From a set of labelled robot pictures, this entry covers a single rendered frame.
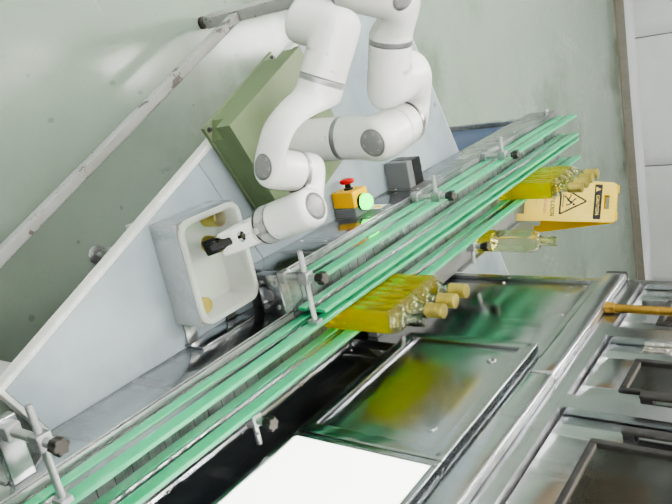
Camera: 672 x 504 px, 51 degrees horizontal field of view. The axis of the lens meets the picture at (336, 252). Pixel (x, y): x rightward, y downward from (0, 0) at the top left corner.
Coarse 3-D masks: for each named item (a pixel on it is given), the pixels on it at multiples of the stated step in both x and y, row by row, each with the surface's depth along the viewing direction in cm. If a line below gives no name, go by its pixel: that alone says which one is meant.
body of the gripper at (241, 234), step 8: (256, 208) 135; (240, 224) 135; (248, 224) 133; (224, 232) 137; (232, 232) 135; (240, 232) 136; (248, 232) 133; (232, 240) 136; (240, 240) 135; (248, 240) 134; (256, 240) 133; (232, 248) 137; (240, 248) 136
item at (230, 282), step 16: (224, 208) 148; (192, 224) 150; (224, 224) 154; (192, 240) 150; (192, 256) 150; (208, 256) 154; (224, 256) 157; (240, 256) 155; (192, 272) 141; (208, 272) 154; (224, 272) 158; (240, 272) 156; (192, 288) 142; (208, 288) 154; (224, 288) 158; (240, 288) 158; (256, 288) 156; (224, 304) 152; (240, 304) 152; (208, 320) 145
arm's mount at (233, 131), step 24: (264, 72) 163; (288, 72) 163; (240, 96) 159; (264, 96) 157; (216, 120) 155; (240, 120) 151; (264, 120) 157; (216, 144) 156; (240, 144) 152; (240, 168) 159; (336, 168) 178; (264, 192) 161; (288, 192) 164
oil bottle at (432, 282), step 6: (396, 276) 177; (402, 276) 176; (408, 276) 176; (414, 276) 175; (420, 276) 174; (426, 276) 173; (432, 276) 172; (390, 282) 175; (396, 282) 174; (402, 282) 173; (408, 282) 172; (414, 282) 171; (420, 282) 170; (426, 282) 169; (432, 282) 169; (438, 282) 170; (432, 288) 169
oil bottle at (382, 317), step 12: (360, 300) 166; (348, 312) 163; (360, 312) 161; (372, 312) 159; (384, 312) 157; (396, 312) 156; (336, 324) 166; (348, 324) 164; (360, 324) 162; (372, 324) 160; (384, 324) 158; (396, 324) 156
